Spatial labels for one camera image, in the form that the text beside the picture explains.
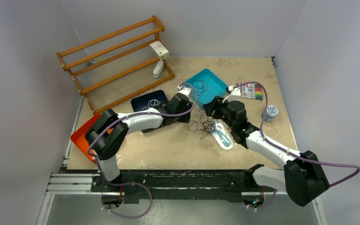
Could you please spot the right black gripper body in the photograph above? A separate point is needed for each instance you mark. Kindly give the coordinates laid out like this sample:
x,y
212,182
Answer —
x,y
221,110

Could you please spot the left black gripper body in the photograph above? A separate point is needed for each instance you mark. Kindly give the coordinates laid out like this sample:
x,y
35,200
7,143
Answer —
x,y
183,118

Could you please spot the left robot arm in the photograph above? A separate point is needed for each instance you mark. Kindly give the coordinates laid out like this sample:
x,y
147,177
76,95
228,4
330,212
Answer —
x,y
107,134

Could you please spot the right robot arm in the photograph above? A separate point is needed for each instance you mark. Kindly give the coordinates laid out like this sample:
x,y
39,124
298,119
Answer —
x,y
300,174

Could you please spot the toothbrush blister pack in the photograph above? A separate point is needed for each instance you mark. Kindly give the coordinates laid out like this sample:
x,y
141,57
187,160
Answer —
x,y
222,136

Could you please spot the marker pen set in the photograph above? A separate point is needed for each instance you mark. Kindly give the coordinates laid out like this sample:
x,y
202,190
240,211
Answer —
x,y
251,91

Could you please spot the dark blue square tray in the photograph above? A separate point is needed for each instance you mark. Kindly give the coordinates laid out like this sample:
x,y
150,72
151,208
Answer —
x,y
148,102

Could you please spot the teal square tray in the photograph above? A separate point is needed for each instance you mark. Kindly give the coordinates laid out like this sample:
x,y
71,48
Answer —
x,y
207,85

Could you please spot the blue white tape roll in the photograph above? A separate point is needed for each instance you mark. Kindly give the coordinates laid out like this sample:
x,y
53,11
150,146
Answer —
x,y
270,113

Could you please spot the white cardboard box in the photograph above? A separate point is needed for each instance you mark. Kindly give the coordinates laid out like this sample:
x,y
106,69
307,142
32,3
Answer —
x,y
160,50

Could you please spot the wooden shelf rack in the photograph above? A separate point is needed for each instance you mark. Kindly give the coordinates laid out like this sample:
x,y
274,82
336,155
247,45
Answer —
x,y
117,66

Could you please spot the orange square tray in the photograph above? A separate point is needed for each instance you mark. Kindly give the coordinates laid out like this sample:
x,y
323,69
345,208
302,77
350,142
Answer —
x,y
78,137

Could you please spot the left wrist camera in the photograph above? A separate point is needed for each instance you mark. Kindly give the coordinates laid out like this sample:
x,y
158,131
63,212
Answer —
x,y
186,91

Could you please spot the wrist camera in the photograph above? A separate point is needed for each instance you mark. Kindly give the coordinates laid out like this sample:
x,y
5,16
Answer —
x,y
186,91
233,93

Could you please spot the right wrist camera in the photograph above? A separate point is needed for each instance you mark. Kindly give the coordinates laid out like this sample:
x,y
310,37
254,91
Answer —
x,y
233,93

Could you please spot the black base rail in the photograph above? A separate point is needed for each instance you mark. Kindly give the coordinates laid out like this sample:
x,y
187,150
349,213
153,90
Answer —
x,y
232,185

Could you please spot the aluminium frame rails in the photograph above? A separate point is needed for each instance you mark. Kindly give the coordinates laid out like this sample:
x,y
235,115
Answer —
x,y
70,201

